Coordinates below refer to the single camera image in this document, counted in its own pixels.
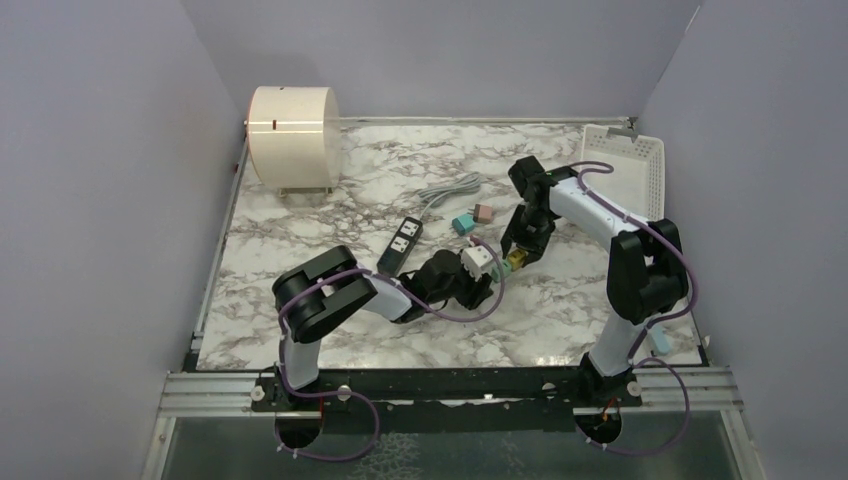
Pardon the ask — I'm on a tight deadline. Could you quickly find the black mounting rail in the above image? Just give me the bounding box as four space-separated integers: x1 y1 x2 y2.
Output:
250 365 642 434

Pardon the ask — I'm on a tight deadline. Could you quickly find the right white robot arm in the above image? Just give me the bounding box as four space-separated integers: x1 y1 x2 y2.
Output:
500 156 696 407

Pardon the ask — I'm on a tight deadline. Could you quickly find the teal usb charger plug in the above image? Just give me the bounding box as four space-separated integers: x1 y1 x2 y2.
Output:
451 213 476 236

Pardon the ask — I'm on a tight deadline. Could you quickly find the yellow usb charger plug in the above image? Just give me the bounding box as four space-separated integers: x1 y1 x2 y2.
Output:
506 249 527 271

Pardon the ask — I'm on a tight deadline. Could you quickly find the light blue block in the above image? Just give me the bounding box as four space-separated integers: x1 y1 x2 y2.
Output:
648 326 671 357

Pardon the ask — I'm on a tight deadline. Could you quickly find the pink usb charger plug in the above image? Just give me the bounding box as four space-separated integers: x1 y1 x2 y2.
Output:
469 204 495 224

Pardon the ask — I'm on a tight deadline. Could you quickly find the white plastic basket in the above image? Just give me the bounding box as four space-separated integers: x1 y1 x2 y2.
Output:
580 124 665 221

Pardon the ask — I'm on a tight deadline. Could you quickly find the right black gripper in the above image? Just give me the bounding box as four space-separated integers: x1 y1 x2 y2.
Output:
499 205 554 267

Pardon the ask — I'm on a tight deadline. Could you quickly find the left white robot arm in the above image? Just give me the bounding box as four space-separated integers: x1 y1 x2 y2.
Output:
272 238 506 411

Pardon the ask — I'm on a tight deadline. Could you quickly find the white power strip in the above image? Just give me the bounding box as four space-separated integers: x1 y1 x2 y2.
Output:
490 265 507 283

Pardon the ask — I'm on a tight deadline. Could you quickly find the black power strip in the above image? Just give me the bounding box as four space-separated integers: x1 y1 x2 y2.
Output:
377 216 423 277

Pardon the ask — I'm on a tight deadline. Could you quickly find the cream cylindrical drum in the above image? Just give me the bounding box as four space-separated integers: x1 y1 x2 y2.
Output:
245 86 343 191

